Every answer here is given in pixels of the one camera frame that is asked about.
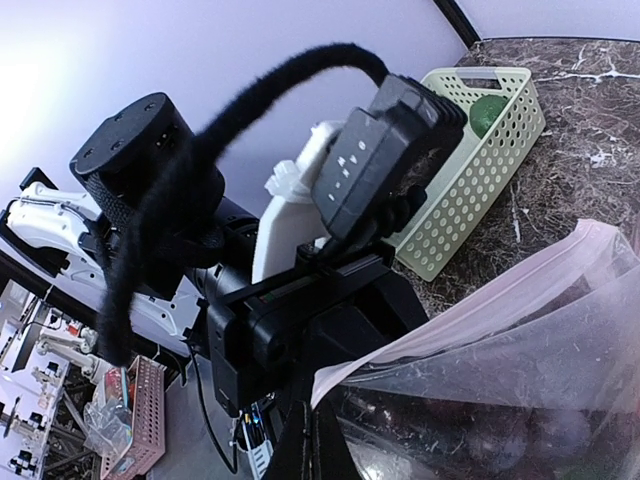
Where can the clear zip top bag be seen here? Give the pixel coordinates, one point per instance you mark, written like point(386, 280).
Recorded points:
point(533, 376)

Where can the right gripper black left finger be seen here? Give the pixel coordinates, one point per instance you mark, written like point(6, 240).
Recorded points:
point(291, 456)

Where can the green bell pepper toy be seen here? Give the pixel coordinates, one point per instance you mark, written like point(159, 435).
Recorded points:
point(484, 112)

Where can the pink perforated plastic basket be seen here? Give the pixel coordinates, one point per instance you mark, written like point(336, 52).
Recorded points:
point(148, 424)

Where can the black left frame post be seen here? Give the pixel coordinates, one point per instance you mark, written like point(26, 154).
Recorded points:
point(458, 20)

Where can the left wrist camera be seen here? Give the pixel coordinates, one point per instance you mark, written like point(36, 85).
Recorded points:
point(343, 192)

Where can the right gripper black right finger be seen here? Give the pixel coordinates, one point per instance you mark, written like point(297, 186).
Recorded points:
point(330, 455)

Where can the green perforated plastic basket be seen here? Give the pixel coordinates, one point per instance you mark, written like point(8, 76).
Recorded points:
point(478, 169)

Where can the white slotted cable duct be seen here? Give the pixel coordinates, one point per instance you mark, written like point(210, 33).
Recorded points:
point(259, 459)

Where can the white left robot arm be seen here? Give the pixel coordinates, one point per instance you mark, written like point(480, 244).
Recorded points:
point(78, 234)

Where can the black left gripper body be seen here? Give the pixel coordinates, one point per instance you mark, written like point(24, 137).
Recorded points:
point(271, 337)

